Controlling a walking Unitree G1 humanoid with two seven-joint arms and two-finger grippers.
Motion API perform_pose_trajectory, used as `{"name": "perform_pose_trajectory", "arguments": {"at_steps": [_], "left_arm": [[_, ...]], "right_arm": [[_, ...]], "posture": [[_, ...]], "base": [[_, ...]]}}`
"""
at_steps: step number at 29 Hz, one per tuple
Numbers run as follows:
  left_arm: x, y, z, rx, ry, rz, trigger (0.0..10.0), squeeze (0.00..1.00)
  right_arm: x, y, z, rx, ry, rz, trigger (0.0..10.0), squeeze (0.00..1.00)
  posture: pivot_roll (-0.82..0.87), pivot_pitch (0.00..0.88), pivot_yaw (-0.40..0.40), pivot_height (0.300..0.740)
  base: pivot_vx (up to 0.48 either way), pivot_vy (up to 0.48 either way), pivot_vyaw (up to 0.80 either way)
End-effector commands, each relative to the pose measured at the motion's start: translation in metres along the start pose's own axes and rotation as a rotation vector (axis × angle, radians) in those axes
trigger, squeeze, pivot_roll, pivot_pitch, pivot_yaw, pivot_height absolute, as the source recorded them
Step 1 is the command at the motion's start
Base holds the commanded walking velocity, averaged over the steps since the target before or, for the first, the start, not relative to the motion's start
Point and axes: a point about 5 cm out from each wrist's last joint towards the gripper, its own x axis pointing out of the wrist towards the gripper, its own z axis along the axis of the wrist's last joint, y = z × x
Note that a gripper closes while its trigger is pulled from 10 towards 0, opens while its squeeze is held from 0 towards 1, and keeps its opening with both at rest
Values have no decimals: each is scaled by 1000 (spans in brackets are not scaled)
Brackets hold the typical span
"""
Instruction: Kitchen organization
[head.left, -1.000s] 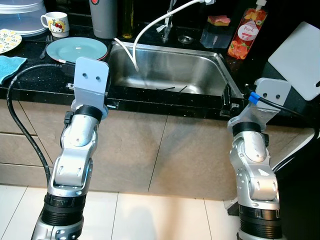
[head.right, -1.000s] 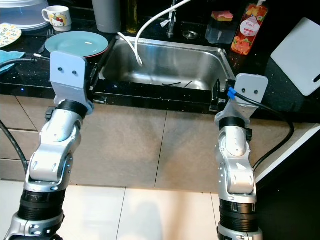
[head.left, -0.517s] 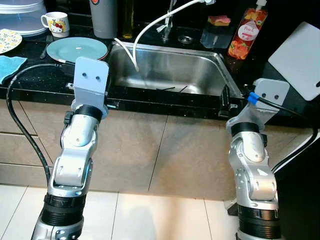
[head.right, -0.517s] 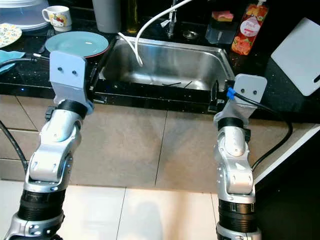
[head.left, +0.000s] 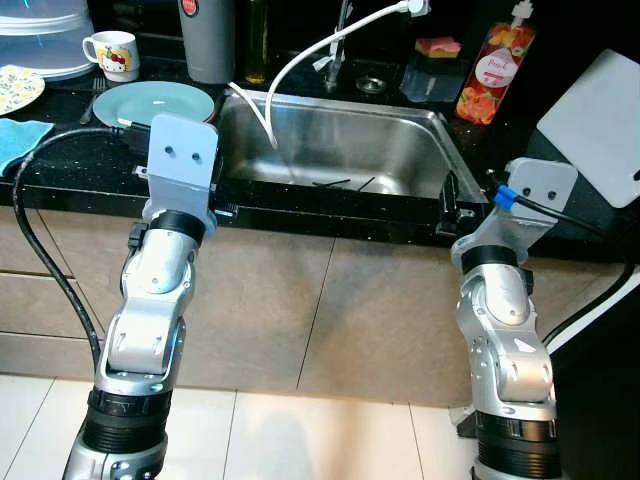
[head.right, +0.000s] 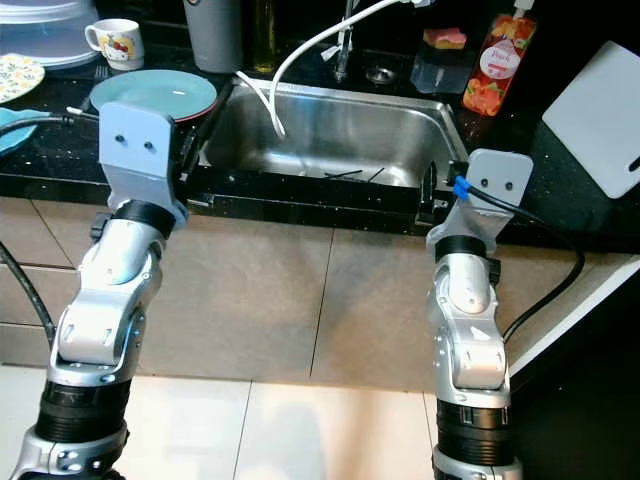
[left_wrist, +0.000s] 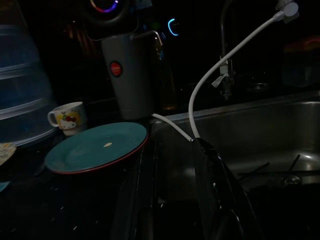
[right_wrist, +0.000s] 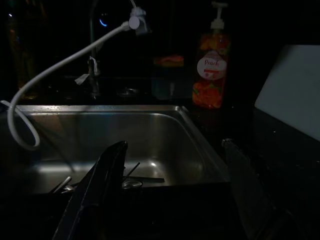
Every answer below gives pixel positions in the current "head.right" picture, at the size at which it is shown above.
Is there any stainless steel sink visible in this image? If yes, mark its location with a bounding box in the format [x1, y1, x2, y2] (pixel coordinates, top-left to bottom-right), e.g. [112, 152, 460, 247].
[203, 78, 476, 191]

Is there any blue cloth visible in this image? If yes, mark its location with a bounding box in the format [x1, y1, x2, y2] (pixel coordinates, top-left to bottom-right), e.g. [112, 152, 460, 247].
[0, 107, 61, 156]

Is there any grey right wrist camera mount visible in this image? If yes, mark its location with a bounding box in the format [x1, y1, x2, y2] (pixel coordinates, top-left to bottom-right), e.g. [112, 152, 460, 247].
[425, 148, 536, 256]

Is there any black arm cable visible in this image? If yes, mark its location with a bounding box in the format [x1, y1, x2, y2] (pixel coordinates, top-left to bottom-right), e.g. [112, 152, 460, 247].
[450, 165, 586, 346]
[0, 105, 101, 346]

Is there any metal kitchen faucet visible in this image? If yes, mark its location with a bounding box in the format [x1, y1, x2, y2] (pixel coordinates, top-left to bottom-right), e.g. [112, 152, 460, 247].
[330, 0, 361, 83]

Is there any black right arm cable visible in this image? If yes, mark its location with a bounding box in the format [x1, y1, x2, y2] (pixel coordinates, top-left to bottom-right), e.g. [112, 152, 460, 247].
[450, 165, 586, 346]

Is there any white cartoon cat mug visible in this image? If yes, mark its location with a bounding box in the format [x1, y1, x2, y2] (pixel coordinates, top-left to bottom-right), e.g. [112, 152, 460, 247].
[85, 18, 144, 71]

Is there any floral patterned plate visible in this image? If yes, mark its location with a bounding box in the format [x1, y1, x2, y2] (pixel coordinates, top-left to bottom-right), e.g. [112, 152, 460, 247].
[0, 52, 46, 103]

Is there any white tape strip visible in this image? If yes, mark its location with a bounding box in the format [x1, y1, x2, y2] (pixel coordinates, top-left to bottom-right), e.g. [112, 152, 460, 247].
[318, 32, 353, 63]

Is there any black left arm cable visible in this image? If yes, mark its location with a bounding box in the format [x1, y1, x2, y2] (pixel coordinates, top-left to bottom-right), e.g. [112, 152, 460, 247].
[0, 105, 101, 346]

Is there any silver metal fork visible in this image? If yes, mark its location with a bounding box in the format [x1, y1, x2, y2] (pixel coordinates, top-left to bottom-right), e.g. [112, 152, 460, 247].
[82, 65, 111, 111]

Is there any beige kitchen base cabinet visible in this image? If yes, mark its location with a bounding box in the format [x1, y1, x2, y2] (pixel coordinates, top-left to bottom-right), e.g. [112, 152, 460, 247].
[0, 198, 611, 396]

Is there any light blue plate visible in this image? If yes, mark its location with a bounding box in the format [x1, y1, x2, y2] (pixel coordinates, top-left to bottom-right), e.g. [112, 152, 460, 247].
[90, 68, 219, 123]

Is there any white flexible hose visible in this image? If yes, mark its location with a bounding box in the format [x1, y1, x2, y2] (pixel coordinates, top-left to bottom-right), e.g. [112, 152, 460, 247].
[235, 0, 431, 139]

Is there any pink yellow sponge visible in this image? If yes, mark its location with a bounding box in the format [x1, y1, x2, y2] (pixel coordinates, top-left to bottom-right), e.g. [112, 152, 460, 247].
[423, 27, 468, 51]

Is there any grey water jug red logo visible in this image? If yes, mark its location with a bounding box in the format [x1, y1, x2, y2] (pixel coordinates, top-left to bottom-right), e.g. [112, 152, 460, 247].
[183, 0, 243, 73]

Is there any white plastic board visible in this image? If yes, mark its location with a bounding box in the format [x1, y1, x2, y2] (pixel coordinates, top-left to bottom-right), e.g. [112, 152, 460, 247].
[540, 40, 640, 199]

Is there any clear plastic food cover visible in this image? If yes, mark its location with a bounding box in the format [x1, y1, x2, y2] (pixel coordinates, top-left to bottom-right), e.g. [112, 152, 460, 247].
[0, 0, 101, 71]

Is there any peach dish soap bottle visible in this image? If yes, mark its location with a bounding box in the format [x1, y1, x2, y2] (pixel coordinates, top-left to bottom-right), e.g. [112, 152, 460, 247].
[462, 0, 538, 118]

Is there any yellow oil glass bottle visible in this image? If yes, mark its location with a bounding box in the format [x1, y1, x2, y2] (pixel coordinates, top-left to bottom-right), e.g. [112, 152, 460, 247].
[253, 0, 279, 76]

